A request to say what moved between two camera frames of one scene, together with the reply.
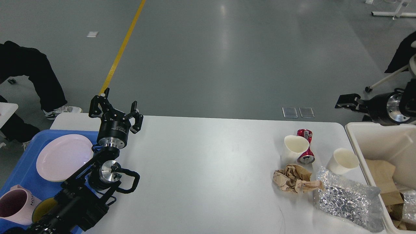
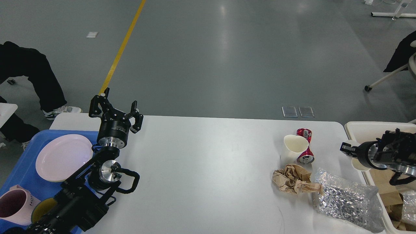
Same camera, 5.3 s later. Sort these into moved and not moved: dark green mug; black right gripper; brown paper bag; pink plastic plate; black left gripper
Moved: black right gripper
Not moved: pink plastic plate; black left gripper; brown paper bag; dark green mug
